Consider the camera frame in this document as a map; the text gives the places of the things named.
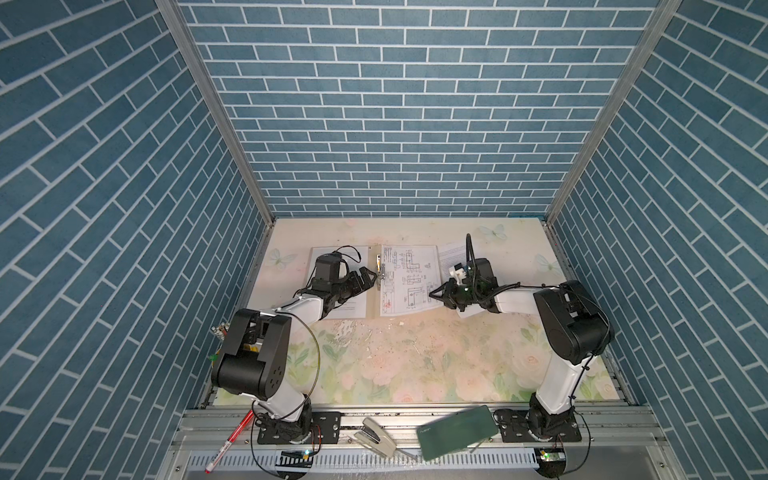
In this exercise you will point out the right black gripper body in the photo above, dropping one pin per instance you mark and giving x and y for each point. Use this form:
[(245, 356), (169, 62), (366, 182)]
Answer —
[(458, 296)]

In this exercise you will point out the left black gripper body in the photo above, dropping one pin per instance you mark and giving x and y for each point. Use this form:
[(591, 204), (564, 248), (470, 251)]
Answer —
[(344, 288)]

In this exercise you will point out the text printed paper sheet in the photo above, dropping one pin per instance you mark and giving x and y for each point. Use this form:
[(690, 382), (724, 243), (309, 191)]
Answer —
[(356, 256)]

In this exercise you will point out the small-text printed paper sheet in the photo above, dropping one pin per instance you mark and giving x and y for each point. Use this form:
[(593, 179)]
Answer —
[(449, 255)]

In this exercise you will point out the diagram printed paper sheet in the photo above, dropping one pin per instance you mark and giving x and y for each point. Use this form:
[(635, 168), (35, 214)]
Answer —
[(409, 275)]

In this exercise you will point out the beige cardboard file folder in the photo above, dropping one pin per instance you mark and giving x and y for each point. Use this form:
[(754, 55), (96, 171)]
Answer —
[(373, 295)]

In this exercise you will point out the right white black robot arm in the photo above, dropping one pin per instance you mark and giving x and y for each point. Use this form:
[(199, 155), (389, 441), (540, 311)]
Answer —
[(576, 329)]

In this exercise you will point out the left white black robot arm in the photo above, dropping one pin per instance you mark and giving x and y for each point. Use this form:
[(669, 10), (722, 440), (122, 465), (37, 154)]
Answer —
[(252, 361)]

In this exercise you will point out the metal folder clip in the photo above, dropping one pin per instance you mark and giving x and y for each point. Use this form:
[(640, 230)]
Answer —
[(380, 271)]

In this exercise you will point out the coloured pencils bundle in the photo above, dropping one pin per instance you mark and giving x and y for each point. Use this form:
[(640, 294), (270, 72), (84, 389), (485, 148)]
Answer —
[(220, 332)]

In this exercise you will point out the green notebook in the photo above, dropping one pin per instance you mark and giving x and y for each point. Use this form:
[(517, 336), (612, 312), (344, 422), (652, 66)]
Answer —
[(455, 432)]

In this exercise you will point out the grey stapler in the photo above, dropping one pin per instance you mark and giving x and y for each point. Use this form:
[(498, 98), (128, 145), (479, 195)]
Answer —
[(375, 438)]

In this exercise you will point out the red white marker pen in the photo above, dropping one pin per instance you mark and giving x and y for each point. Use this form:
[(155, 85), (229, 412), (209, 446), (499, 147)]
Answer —
[(244, 423)]

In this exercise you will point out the left controller board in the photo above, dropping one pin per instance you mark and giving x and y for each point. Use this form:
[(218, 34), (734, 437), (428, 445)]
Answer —
[(293, 465)]

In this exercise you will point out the controller board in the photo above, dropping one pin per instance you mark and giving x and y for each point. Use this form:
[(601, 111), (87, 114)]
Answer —
[(293, 465), (551, 462)]

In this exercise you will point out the right controller board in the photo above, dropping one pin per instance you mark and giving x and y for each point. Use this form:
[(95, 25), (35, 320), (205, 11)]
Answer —
[(551, 462)]

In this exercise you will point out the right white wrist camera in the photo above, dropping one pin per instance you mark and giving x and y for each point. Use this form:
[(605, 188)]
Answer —
[(459, 273)]

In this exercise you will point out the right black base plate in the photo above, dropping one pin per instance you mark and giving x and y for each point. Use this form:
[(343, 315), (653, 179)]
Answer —
[(537, 426)]

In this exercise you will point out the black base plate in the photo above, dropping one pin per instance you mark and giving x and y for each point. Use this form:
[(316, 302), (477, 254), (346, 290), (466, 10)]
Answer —
[(327, 426), (537, 426)]

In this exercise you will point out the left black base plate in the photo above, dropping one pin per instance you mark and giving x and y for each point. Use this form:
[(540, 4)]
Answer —
[(327, 426)]

